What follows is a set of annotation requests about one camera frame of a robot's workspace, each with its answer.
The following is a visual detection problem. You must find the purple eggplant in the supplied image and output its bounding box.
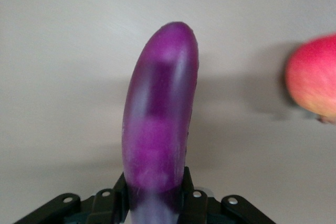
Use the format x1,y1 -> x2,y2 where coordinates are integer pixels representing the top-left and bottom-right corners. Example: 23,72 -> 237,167
121,21 -> 199,224

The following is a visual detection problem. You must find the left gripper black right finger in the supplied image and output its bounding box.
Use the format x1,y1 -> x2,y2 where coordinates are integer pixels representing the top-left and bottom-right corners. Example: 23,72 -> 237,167
179,166 -> 276,224

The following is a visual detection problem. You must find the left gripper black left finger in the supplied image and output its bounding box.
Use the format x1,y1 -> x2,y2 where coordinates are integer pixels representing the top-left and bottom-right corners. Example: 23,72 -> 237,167
15,172 -> 132,224

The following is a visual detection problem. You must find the red pomegranate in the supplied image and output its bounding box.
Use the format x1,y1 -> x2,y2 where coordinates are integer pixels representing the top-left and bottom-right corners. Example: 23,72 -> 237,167
285,33 -> 336,125

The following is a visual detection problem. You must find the brown table cover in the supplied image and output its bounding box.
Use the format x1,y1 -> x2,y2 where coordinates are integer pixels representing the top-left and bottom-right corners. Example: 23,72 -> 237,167
0,0 -> 336,224

